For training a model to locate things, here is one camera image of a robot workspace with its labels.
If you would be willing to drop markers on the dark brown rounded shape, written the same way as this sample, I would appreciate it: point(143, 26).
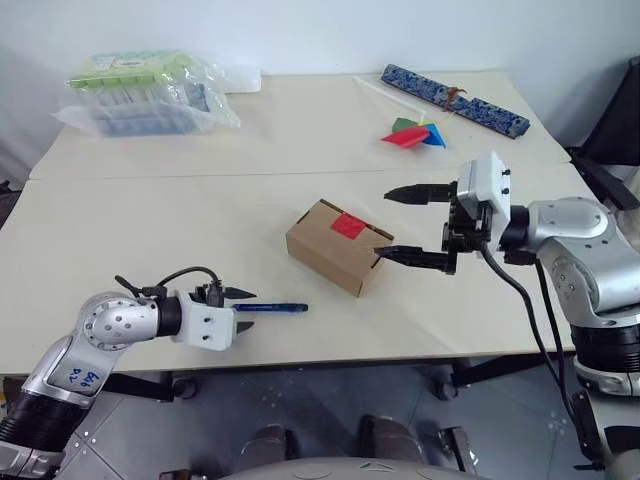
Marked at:
point(392, 440)
point(267, 442)

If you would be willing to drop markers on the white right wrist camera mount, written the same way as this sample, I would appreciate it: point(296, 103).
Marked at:
point(492, 185)

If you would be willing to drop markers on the clear plastic bag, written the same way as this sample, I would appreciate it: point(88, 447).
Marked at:
point(215, 107)

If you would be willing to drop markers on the black table leg with caster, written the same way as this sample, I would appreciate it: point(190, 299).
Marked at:
point(465, 375)

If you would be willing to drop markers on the brown tie on blue box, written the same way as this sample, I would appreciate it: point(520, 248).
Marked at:
point(451, 95)

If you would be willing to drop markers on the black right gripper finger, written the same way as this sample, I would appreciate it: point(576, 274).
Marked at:
point(425, 257)
point(425, 194)

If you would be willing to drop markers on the dark metal bracket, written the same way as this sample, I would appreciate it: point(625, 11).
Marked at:
point(455, 447)

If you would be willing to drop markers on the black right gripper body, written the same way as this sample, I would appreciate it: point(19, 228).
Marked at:
point(465, 230)

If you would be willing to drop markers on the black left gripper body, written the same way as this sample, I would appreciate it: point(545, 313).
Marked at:
point(211, 294)

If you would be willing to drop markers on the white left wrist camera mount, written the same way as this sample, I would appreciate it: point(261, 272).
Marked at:
point(210, 325)

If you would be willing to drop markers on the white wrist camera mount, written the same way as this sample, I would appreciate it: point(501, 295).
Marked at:
point(492, 185)
point(210, 325)

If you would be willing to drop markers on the black chair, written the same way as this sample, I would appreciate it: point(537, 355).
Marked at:
point(612, 145)

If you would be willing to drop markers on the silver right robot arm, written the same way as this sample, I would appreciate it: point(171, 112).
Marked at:
point(570, 225)

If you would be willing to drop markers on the green-topped pack of tubes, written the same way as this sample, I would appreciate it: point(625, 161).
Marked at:
point(125, 70)

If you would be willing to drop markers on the red tape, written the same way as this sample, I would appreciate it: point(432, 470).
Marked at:
point(347, 226)

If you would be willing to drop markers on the blue cutter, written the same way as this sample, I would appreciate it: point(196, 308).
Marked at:
point(275, 307)

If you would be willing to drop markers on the colourful paper pinwheel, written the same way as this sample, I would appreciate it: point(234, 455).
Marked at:
point(412, 135)

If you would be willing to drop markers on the grey robot body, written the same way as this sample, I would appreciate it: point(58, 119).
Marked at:
point(310, 470)

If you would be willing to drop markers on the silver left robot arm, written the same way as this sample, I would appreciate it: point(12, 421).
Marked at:
point(110, 320)

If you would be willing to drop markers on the long blue patterned box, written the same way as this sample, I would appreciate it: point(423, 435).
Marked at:
point(480, 110)

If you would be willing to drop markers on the brown cardboard box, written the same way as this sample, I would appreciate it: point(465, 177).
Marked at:
point(325, 255)

